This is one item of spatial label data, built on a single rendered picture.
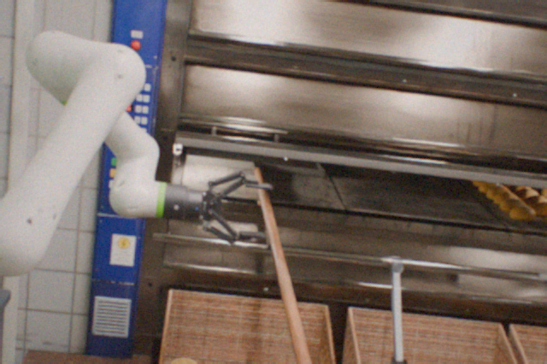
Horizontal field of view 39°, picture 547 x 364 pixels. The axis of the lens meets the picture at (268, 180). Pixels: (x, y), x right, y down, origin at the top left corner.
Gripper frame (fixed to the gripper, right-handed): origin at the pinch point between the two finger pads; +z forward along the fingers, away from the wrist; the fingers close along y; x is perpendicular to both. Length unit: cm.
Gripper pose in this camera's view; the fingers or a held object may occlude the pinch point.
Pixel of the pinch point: (264, 211)
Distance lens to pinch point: 203.0
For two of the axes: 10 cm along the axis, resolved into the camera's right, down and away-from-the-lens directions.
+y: -1.3, 9.6, 2.6
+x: 0.7, 2.7, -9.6
